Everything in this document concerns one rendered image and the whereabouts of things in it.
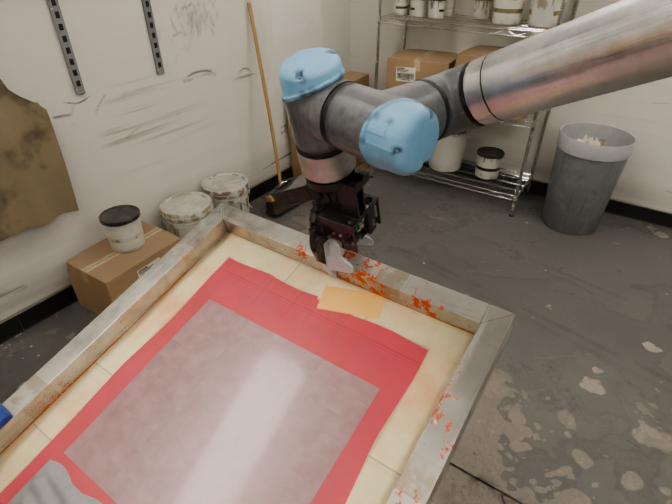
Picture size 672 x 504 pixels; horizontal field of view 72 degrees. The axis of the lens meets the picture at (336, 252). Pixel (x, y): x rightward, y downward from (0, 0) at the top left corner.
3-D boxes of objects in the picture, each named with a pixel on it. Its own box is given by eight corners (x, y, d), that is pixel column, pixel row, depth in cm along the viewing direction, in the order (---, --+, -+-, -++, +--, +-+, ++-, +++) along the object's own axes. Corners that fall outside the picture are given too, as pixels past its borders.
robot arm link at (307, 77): (309, 84, 47) (259, 65, 52) (327, 169, 55) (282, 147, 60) (361, 52, 51) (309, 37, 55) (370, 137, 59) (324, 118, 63)
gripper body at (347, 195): (356, 258, 67) (345, 195, 58) (309, 240, 71) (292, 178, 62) (382, 224, 71) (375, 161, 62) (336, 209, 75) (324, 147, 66)
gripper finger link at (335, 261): (349, 296, 74) (347, 251, 68) (319, 283, 76) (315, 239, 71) (359, 285, 76) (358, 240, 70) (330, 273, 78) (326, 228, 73)
